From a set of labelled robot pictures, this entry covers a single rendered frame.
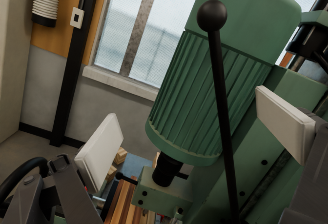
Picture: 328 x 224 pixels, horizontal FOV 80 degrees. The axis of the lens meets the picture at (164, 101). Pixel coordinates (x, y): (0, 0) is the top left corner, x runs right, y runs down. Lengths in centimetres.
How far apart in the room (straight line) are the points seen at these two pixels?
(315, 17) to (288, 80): 11
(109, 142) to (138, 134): 180
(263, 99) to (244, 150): 24
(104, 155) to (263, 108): 13
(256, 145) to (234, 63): 17
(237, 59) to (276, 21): 7
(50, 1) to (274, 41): 154
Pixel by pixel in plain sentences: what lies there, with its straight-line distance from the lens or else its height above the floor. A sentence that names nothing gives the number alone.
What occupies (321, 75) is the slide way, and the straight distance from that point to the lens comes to 44.
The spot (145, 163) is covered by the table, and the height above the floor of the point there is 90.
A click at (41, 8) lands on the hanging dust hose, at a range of 171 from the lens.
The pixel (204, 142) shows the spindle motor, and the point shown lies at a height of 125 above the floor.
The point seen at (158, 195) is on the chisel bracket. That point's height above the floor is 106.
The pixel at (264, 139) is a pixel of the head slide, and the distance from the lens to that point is 41.
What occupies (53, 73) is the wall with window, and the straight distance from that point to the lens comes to 197.
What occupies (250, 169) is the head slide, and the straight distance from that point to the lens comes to 44.
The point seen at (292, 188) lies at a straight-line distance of 41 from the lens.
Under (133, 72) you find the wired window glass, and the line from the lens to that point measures 182.
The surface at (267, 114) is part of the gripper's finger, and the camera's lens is 17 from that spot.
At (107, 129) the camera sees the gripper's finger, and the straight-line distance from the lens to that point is 17.
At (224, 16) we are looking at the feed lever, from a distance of 24.
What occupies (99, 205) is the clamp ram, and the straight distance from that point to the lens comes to 58.
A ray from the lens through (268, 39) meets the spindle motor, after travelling 34.
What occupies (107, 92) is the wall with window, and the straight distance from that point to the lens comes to 185.
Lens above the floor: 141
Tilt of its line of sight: 20 degrees down
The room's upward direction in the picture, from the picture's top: 23 degrees clockwise
